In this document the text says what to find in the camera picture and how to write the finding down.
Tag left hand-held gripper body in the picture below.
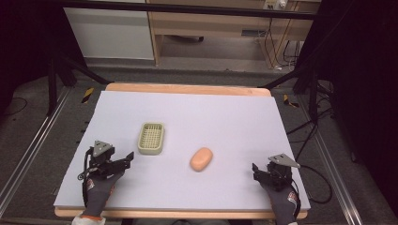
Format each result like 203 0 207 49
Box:
83 140 129 181

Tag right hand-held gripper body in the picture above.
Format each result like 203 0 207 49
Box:
257 153 301 192

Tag person's right hand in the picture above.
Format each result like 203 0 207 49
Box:
261 182 300 225

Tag pale green soap dish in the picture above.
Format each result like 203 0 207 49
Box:
137 122 165 156

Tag yellow black floor tape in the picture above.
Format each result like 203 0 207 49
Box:
283 94 300 109
81 86 95 104

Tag pale lavender table board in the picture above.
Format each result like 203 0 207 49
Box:
53 90 312 211

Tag wooden table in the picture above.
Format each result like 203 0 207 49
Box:
54 82 309 220

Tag black curtain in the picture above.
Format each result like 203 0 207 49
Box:
0 0 86 107
305 0 398 217

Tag white cabinet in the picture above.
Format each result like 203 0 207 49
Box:
63 7 155 61

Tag light wooden desk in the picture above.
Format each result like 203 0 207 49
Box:
145 0 321 68

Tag white power strip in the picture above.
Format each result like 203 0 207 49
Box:
263 0 288 10

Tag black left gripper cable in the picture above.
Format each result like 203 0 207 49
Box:
77 147 95 208

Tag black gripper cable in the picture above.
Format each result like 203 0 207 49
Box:
77 147 95 208
287 164 333 219

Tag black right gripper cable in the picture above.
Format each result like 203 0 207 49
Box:
287 164 333 219

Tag black floor cables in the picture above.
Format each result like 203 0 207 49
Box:
285 80 336 161

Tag aluminium floor rail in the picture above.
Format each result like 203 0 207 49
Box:
298 93 366 225
0 87 72 218

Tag black metal frame stand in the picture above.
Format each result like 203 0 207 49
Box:
46 52 111 117
257 61 321 124

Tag thin black floor cable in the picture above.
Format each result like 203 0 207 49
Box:
0 97 29 118

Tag hanging desk cables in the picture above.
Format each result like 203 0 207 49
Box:
263 16 302 70

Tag black metal frame crossbar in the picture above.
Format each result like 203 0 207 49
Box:
58 0 317 21

